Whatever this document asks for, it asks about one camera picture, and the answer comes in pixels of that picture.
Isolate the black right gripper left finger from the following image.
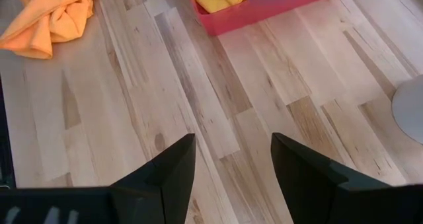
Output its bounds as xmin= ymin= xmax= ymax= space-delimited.
xmin=110 ymin=133 xmax=197 ymax=224

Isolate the pink plastic bin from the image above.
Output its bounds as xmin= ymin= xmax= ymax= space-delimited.
xmin=186 ymin=0 xmax=343 ymax=37

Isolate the green plant in white pot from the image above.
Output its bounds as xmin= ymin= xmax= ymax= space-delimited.
xmin=391 ymin=74 xmax=423 ymax=145

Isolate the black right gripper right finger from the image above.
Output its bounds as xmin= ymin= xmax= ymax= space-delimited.
xmin=270 ymin=132 xmax=391 ymax=224

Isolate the orange microfiber towel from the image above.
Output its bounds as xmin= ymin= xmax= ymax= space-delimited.
xmin=0 ymin=0 xmax=108 ymax=60

